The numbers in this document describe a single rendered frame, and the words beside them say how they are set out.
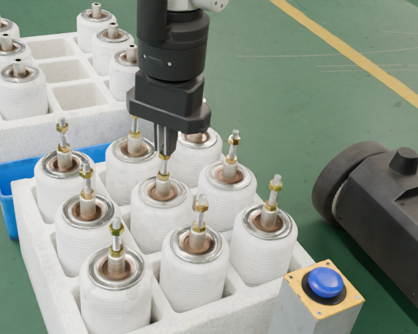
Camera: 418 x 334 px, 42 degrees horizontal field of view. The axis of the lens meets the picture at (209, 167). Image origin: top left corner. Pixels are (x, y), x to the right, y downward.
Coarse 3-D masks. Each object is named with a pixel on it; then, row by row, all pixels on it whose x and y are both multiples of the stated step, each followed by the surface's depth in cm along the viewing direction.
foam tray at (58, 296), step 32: (32, 192) 93; (96, 192) 94; (192, 192) 96; (32, 224) 86; (128, 224) 92; (32, 256) 88; (160, 256) 83; (64, 288) 77; (160, 288) 78; (224, 288) 84; (256, 288) 80; (64, 320) 73; (160, 320) 74; (192, 320) 75; (224, 320) 77; (256, 320) 81
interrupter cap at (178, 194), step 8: (144, 184) 85; (152, 184) 85; (176, 184) 86; (144, 192) 84; (152, 192) 84; (176, 192) 84; (184, 192) 84; (144, 200) 82; (152, 200) 82; (160, 200) 83; (168, 200) 83; (176, 200) 83; (160, 208) 81; (168, 208) 82
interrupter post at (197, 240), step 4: (192, 232) 74; (204, 232) 74; (192, 236) 74; (196, 236) 74; (200, 236) 74; (204, 236) 75; (192, 240) 75; (196, 240) 74; (200, 240) 75; (204, 240) 75; (192, 244) 75; (196, 244) 75; (200, 244) 75; (192, 248) 76; (196, 248) 75; (200, 248) 76
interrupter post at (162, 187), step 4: (156, 180) 83; (160, 180) 82; (164, 180) 82; (168, 180) 82; (156, 184) 83; (160, 184) 82; (164, 184) 82; (168, 184) 82; (156, 188) 83; (160, 188) 82; (164, 188) 82; (168, 188) 83; (156, 192) 84; (160, 192) 83; (164, 192) 83; (168, 192) 83; (160, 196) 83; (164, 196) 83
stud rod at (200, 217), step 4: (200, 196) 71; (204, 196) 71; (200, 200) 71; (204, 200) 71; (200, 204) 71; (204, 204) 71; (200, 212) 72; (196, 216) 73; (200, 216) 73; (196, 220) 73; (200, 220) 73; (196, 224) 74; (200, 224) 74
